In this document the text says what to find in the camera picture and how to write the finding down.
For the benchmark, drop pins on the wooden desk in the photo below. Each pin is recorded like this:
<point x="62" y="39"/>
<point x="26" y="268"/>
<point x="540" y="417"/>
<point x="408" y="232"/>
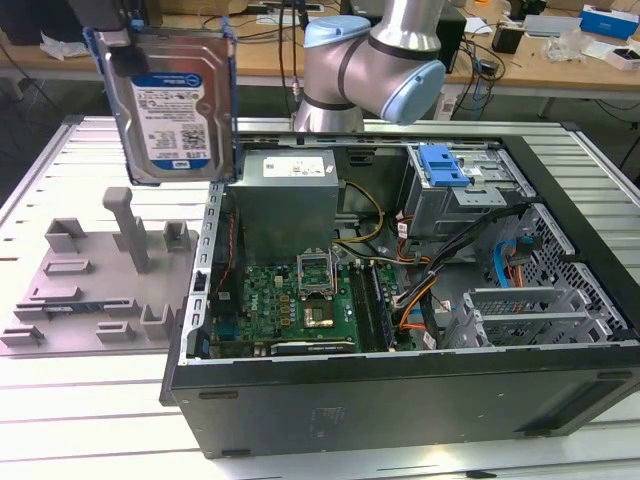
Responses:
<point x="550" y="70"/>
<point x="175" y="50"/>

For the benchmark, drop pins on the hard disk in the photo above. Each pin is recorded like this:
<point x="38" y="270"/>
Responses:
<point x="170" y="110"/>

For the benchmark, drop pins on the blue cardboard box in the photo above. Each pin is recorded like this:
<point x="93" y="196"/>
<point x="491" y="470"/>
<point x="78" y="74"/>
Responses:
<point x="610" y="22"/>

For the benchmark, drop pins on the green Dell motherboard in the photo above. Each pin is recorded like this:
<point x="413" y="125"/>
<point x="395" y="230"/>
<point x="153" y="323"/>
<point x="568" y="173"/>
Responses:
<point x="270" y="320"/>

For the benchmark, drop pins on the grey Dell power supply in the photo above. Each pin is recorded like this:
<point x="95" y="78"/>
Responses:
<point x="285" y="200"/>

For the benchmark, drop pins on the black graphics card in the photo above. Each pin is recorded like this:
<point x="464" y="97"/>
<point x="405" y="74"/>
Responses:
<point x="310" y="348"/>

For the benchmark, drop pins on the black RAM slot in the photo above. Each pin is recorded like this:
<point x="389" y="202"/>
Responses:
<point x="359" y="305"/>
<point x="373" y="305"/>
<point x="366" y="305"/>

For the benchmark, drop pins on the CPU socket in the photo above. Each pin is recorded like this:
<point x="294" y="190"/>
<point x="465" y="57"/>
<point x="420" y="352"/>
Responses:
<point x="318" y="317"/>

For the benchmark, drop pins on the large black box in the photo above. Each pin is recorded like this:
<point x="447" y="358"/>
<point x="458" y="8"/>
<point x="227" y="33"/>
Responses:
<point x="30" y="20"/>

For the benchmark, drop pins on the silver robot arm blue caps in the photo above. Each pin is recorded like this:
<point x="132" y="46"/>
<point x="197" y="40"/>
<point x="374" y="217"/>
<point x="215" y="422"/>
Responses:
<point x="360" y="65"/>

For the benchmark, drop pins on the blue cage latch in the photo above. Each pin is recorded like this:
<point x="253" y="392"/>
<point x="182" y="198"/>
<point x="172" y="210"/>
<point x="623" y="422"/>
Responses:
<point x="440" y="165"/>

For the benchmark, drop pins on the RAM stick blue label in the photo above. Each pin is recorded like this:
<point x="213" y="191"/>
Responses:
<point x="381" y="305"/>

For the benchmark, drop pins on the dark RAM stick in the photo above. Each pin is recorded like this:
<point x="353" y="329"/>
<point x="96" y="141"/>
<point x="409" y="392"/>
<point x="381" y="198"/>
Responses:
<point x="65" y="308"/>

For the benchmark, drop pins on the black open PC case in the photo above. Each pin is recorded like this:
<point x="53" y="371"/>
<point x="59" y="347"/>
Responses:
<point x="400" y="400"/>

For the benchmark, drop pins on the crumpled white plastic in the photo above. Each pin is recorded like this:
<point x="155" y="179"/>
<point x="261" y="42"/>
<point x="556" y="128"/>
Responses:
<point x="62" y="47"/>

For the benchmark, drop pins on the small black box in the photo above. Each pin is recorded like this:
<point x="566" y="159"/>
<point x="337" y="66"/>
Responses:
<point x="507" y="39"/>

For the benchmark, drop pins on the grey parts rack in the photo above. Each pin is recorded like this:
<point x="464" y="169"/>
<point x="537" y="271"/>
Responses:
<point x="100" y="290"/>

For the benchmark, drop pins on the metal drive cage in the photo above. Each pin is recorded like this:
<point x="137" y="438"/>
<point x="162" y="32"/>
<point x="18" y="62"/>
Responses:
<point x="450" y="210"/>

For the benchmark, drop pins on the metal disk bay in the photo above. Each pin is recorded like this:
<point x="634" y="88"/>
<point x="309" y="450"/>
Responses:
<point x="510" y="300"/>

